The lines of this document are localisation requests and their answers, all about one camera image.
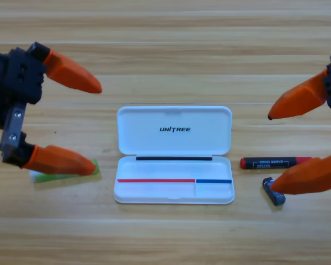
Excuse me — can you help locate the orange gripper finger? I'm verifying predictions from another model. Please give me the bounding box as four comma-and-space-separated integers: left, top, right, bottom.
1, 134, 97, 177
270, 150, 331, 195

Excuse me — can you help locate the green highlighter pen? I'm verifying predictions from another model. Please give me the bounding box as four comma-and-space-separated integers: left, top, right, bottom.
29, 159, 102, 183

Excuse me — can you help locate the dark blue eraser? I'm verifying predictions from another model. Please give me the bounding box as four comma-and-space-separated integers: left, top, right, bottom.
261, 177, 286, 206

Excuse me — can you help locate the red black marker pen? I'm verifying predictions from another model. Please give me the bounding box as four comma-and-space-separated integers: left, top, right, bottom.
239, 156, 314, 170

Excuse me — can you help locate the white Unitree pencil case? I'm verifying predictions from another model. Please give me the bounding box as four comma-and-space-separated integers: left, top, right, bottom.
113, 105, 235, 205

